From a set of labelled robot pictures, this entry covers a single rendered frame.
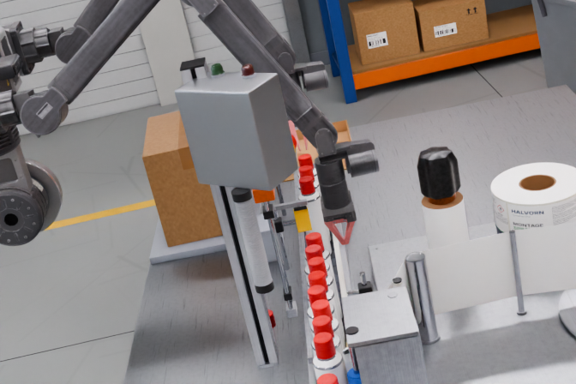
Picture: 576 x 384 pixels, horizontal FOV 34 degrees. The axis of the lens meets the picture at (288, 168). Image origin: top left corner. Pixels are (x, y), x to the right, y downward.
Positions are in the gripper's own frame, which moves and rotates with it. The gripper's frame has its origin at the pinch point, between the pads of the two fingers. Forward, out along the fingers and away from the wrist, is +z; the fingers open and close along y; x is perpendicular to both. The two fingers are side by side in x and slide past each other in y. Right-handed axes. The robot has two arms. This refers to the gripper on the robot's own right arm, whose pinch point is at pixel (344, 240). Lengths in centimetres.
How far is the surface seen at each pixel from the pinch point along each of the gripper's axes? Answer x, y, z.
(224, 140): 17.1, -21.8, -36.5
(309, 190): 5.7, 19.2, -4.1
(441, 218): -20.6, -3.4, -2.8
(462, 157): -37, 71, 19
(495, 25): -116, 394, 86
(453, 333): -17.7, -20.6, 13.8
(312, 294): 7.3, -29.8, -6.7
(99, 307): 111, 171, 102
